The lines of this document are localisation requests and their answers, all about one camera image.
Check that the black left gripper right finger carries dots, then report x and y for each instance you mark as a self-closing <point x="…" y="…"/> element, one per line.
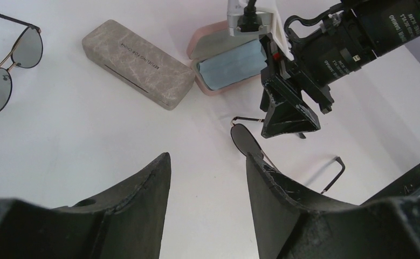
<point x="293" y="221"/>

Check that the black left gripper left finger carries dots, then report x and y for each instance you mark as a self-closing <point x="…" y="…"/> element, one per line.
<point x="124" y="221"/>

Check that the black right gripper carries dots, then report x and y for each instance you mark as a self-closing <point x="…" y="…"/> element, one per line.
<point x="324" y="49"/>

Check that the light blue cleaning cloth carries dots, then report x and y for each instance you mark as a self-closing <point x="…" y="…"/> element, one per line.
<point x="230" y="67"/>

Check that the pink glasses case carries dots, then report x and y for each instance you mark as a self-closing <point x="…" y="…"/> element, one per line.
<point x="209" y="41"/>

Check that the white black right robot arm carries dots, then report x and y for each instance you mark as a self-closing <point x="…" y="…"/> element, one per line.
<point x="388" y="24"/>

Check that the grey marbled glasses case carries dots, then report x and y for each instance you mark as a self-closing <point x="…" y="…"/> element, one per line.
<point x="139" y="63"/>

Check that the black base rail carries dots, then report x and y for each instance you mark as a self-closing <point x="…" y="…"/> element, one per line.
<point x="406" y="185"/>

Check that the black frame grey sunglasses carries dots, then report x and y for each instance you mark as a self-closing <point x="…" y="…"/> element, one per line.
<point x="26" y="53"/>

